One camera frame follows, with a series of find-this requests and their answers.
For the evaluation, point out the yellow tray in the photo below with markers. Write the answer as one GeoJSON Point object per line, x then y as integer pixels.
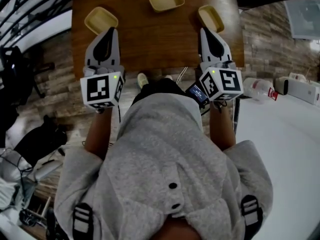
{"type": "Point", "coordinates": [210, 17]}
{"type": "Point", "coordinates": [166, 0]}
{"type": "Point", "coordinates": [101, 21]}

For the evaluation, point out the person's left forearm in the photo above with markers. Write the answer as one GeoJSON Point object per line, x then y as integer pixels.
{"type": "Point", "coordinates": [100, 134]}

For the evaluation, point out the person's shoe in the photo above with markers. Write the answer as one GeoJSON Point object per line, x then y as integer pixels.
{"type": "Point", "coordinates": [168, 77]}
{"type": "Point", "coordinates": [142, 80]}

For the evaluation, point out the clear plastic water jug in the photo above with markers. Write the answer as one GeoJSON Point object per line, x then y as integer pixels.
{"type": "Point", "coordinates": [257, 89]}

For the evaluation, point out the person's black trousers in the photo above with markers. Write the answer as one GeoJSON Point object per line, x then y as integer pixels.
{"type": "Point", "coordinates": [162, 87]}

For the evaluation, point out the person's right forearm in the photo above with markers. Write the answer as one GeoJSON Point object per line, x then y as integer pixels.
{"type": "Point", "coordinates": [222, 126]}

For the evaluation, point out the red label water jug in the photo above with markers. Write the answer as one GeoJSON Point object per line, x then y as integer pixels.
{"type": "Point", "coordinates": [297, 76]}

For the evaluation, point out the grey glass panel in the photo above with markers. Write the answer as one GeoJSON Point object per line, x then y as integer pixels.
{"type": "Point", "coordinates": [305, 16]}

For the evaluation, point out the grey cloth bag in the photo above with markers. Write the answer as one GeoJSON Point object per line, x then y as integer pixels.
{"type": "Point", "coordinates": [12, 169]}

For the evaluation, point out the person's right shoe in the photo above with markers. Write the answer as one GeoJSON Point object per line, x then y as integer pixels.
{"type": "Point", "coordinates": [168, 77]}

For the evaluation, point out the grey fleece jacket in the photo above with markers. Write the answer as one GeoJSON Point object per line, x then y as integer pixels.
{"type": "Point", "coordinates": [162, 159]}

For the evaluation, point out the black chair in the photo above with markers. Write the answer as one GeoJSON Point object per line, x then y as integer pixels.
{"type": "Point", "coordinates": [15, 76]}

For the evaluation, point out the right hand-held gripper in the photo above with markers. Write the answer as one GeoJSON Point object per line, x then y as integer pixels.
{"type": "Point", "coordinates": [225, 84]}

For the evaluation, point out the black screen device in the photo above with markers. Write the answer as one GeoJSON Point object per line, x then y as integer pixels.
{"type": "Point", "coordinates": [197, 94]}

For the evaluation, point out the white floor appliance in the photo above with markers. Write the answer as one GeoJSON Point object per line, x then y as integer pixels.
{"type": "Point", "coordinates": [302, 91]}

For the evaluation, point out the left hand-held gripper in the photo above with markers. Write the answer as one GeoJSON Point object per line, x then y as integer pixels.
{"type": "Point", "coordinates": [100, 91]}

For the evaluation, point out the black backpack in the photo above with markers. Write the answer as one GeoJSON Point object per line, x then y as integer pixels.
{"type": "Point", "coordinates": [40, 139]}

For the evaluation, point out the person's left shoe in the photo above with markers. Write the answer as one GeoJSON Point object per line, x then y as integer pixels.
{"type": "Point", "coordinates": [142, 80]}

